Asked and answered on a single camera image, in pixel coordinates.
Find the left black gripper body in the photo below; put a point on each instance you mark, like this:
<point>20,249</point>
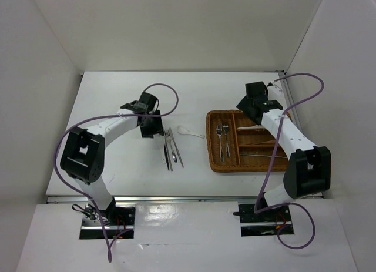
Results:
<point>151,113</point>

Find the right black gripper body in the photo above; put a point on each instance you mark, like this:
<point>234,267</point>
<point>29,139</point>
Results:
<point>245,104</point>

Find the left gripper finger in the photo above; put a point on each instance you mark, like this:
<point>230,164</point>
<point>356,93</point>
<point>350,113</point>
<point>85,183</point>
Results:
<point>156,125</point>
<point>147,128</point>

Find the white ceramic spoon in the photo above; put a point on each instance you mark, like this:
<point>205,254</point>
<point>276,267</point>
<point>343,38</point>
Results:
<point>250,127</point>
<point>161,144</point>
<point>185,131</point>

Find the silver fork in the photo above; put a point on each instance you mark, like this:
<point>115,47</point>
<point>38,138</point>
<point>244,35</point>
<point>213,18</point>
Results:
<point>226,132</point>
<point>169,142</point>
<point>219,131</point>

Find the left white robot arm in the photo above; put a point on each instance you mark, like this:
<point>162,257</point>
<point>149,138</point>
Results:
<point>83,157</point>

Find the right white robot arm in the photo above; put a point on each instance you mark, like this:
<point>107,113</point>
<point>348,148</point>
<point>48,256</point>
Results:
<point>309,166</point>

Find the silver knife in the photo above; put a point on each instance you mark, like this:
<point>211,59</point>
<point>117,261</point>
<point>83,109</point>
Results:
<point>176,147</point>

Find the brown wicker divided tray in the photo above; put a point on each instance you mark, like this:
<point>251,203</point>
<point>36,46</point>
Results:
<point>236,163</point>

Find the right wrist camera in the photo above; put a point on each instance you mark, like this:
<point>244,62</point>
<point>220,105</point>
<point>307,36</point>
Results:
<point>274,87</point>

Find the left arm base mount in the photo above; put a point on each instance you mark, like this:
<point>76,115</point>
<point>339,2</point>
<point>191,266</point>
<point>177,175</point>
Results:
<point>91,228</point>

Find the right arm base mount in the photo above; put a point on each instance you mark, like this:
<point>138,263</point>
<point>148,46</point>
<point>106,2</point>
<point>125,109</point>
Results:
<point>267,223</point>

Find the aluminium table rail front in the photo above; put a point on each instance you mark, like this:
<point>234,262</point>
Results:
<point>136,199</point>

